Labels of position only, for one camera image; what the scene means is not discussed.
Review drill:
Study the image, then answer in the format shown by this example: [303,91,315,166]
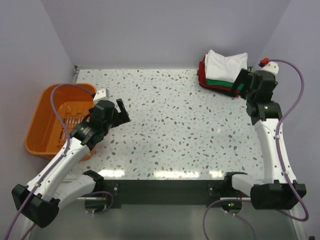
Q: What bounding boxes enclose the white t shirt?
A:
[204,49,248,83]

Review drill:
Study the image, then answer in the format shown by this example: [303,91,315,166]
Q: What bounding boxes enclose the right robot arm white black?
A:
[222,68,307,211]

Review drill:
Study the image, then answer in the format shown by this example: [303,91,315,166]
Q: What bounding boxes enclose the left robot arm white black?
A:
[11,98,130,228]

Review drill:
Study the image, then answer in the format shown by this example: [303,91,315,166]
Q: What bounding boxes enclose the green folded t shirt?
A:
[203,59,245,92]

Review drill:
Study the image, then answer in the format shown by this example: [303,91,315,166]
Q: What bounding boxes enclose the red folded t shirt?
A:
[196,58,243,95]

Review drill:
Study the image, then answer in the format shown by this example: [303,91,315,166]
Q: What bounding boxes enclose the orange plastic basket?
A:
[24,83,97,161]

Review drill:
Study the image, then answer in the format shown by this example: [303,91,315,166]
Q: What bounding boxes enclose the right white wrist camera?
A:
[258,58,279,76]

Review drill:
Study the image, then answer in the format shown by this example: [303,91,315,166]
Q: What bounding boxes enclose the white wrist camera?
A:
[258,58,279,76]
[93,87,110,104]

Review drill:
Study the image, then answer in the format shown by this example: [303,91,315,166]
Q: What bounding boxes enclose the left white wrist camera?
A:
[93,87,110,104]

